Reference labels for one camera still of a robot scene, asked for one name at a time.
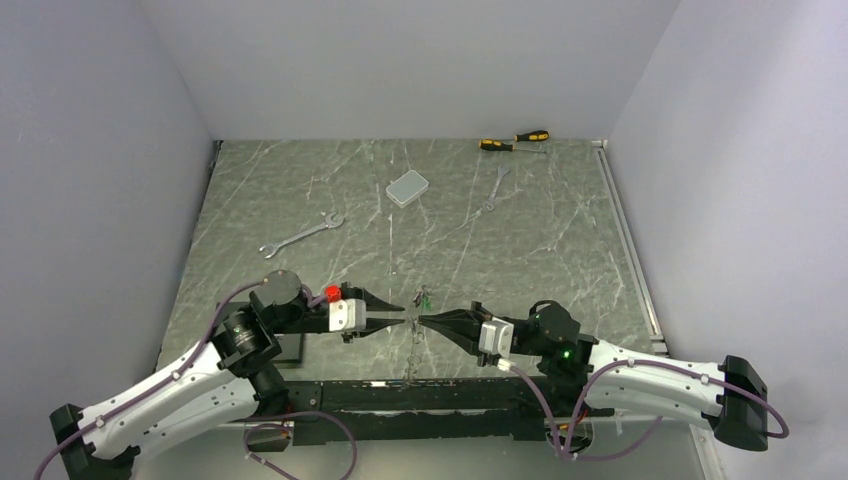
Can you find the yellow black screwdriver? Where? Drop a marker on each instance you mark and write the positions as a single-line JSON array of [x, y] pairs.
[[533, 136], [499, 146]]

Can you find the small silver wrench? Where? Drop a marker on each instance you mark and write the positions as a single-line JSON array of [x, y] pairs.
[[489, 204]]

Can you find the clear plastic box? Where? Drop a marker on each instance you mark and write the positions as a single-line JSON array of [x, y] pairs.
[[407, 188]]

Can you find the upper yellow black screwdriver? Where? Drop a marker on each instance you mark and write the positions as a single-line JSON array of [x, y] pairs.
[[533, 136]]

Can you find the lower yellow black screwdriver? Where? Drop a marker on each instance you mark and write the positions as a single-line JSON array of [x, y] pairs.
[[499, 146]]

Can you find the large silver wrench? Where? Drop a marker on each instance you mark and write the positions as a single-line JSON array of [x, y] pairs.
[[331, 220]]

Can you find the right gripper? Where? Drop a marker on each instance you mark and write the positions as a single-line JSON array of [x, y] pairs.
[[461, 326]]

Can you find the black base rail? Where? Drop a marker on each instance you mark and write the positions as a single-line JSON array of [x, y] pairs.
[[335, 410]]

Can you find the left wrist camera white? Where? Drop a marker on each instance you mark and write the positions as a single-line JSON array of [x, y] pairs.
[[346, 311]]

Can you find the black plate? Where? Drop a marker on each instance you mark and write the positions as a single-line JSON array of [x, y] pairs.
[[295, 348]]

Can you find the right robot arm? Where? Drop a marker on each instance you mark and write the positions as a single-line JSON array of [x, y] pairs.
[[586, 374]]

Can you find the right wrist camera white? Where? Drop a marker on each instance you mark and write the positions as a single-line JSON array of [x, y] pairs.
[[495, 343]]

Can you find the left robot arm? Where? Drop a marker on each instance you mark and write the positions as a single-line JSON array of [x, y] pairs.
[[227, 375]]

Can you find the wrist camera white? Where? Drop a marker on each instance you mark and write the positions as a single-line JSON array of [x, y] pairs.
[[346, 311], [495, 343]]

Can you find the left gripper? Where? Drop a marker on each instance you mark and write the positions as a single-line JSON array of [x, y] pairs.
[[373, 324]]

